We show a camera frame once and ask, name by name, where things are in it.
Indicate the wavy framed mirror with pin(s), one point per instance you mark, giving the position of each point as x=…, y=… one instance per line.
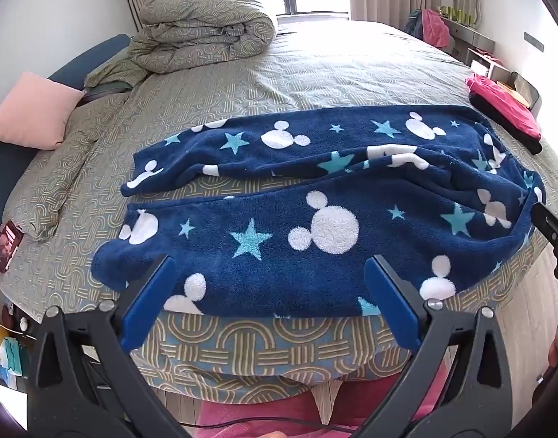
x=467, y=4

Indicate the patterned pillow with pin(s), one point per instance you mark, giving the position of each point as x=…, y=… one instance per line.
x=110, y=73
x=55, y=182

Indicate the person's pink clothing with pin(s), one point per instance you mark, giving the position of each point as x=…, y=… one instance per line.
x=270, y=415

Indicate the black garment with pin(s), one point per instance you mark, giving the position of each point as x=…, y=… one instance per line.
x=529, y=143

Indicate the bed with patterned sheet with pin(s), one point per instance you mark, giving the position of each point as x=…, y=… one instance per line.
x=306, y=77

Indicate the teal packet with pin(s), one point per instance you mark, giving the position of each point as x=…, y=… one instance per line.
x=12, y=356

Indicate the pink pillow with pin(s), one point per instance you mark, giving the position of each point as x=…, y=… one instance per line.
x=33, y=109

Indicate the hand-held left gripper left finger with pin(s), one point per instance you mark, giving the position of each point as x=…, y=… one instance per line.
x=147, y=303

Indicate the grey wall switch panel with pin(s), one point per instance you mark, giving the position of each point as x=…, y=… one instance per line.
x=534, y=41

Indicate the pink towel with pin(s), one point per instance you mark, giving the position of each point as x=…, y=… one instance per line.
x=436, y=27

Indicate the blue headboard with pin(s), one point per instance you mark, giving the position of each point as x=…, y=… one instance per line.
x=5, y=178

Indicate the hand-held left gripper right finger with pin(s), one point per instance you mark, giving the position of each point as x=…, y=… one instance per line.
x=393, y=303

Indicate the folded patterned duvet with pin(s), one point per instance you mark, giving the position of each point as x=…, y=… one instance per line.
x=201, y=27

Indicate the dark red book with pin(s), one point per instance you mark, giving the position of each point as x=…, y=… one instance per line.
x=6, y=246

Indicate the grey dressing table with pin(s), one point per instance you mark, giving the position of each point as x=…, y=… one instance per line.
x=472, y=36

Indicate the black chair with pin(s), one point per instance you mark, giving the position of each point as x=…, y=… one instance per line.
x=532, y=96

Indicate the pink garment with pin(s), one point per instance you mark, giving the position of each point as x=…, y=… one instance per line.
x=502, y=100

